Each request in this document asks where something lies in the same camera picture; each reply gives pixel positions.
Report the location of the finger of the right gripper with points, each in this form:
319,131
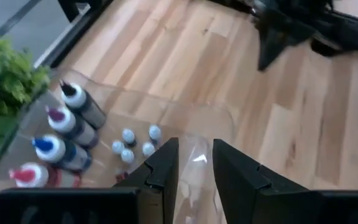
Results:
265,46
280,45

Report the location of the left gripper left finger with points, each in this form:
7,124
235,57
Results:
160,174

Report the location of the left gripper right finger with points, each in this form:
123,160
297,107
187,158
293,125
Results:
238,177

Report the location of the small dark blue dropper bottle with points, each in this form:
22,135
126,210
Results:
148,149

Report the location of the small red dropper bottle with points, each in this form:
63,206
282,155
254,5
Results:
127,155

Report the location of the small orange dropper bottle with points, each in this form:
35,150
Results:
120,176

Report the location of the small teal dropper bottle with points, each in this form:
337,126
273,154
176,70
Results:
154,132

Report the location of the large black food coloring bottle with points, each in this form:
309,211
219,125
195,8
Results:
87,109

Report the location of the large blue food coloring bottle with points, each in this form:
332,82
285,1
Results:
54,151

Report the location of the large purple food coloring bottle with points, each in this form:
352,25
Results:
64,123

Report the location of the large red food coloring bottle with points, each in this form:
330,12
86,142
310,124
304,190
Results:
33,175

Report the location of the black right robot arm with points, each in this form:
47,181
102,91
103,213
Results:
353,31

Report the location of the green plant in white pot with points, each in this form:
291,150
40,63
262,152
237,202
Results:
5,77

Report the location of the black aluminium table frame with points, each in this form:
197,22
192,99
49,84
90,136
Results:
73,34

